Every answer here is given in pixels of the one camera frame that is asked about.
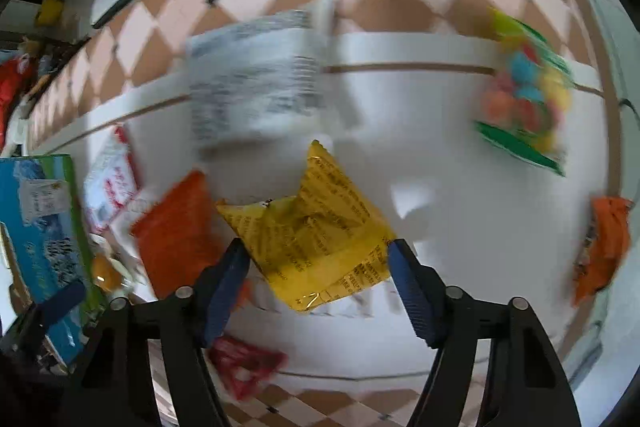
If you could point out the bun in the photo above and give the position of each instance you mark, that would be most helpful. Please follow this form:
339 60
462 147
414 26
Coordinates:
105 274

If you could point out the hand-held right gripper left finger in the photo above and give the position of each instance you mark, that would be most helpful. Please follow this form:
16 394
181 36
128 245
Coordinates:
227 292

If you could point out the large white printed packet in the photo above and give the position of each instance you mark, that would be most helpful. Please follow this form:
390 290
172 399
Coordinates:
255 72

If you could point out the red bag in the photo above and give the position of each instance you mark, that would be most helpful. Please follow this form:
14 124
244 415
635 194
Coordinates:
12 92

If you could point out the yellow snack packet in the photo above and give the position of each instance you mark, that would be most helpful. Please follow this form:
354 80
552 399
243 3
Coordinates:
320 232

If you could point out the white and red snack packet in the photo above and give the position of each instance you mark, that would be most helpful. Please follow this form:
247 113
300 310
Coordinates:
107 182

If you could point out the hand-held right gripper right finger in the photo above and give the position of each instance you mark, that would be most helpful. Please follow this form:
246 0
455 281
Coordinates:
415 287

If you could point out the colourful candy bag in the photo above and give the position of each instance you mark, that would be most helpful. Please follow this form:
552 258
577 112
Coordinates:
525 92

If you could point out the blue and green carton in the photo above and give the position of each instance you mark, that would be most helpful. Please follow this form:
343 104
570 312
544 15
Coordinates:
35 227

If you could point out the orange snack packet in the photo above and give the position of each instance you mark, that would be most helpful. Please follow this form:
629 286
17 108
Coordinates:
602 247
175 232

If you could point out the yellow bag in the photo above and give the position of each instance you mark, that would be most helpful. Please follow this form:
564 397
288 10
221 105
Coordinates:
49 11

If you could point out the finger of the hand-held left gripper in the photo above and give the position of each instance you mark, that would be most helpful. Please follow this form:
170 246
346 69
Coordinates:
62 301

